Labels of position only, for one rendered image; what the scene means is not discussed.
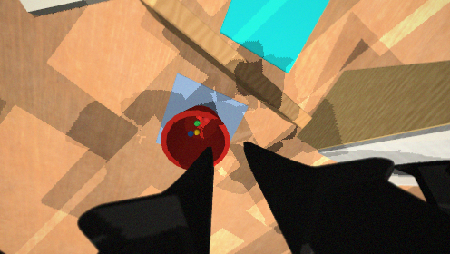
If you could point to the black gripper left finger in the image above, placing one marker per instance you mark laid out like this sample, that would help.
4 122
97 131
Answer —
185 207

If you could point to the dark red cup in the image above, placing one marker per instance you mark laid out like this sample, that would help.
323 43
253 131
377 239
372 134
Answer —
183 150

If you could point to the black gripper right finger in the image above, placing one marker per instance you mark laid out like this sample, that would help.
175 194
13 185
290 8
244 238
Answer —
294 190

